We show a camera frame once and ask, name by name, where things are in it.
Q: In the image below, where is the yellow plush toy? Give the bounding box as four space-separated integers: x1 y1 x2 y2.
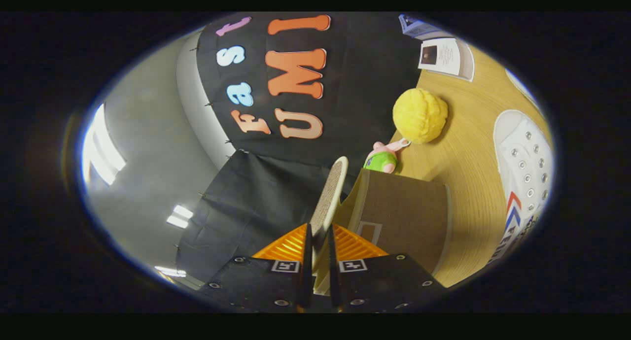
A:
393 88 449 144

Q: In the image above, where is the brown fabric storage box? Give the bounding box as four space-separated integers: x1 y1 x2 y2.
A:
337 169 453 287

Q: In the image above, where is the white shoe striped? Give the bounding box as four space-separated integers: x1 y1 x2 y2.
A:
493 110 554 267

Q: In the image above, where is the white book dark picture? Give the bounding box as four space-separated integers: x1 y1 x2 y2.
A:
418 37 475 82

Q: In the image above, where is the blue cover book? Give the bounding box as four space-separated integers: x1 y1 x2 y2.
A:
398 14 452 40

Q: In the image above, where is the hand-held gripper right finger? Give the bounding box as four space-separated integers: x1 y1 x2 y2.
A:
327 224 448 313

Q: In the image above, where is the pink green plush toy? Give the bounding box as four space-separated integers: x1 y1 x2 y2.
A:
364 138 411 174

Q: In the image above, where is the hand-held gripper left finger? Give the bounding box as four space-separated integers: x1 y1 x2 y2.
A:
197 223 314 313

